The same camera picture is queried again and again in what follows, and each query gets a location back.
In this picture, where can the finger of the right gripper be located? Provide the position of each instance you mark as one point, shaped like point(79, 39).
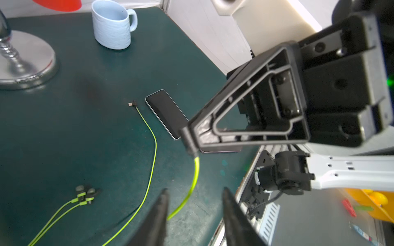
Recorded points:
point(268, 90)

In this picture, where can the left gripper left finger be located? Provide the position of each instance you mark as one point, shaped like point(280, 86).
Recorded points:
point(152, 231)

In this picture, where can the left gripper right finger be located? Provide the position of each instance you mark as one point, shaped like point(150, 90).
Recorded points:
point(238, 230)

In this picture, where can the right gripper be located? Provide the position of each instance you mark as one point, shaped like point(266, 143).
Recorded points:
point(345, 82)

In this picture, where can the black phone purple frame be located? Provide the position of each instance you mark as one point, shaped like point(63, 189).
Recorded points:
point(226, 149)

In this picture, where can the black phone silver frame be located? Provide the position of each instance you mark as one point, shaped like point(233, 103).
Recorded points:
point(167, 112)

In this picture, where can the white vent strip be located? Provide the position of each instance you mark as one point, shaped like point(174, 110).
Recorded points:
point(268, 222)

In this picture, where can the green table mat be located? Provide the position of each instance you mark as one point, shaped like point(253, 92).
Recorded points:
point(90, 126)

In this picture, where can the light blue mug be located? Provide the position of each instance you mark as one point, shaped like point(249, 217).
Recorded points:
point(113, 24)

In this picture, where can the silver glass holder stand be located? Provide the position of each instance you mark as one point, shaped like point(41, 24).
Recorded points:
point(27, 61)

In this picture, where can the red plastic goblet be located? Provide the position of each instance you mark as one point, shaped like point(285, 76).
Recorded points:
point(60, 5)

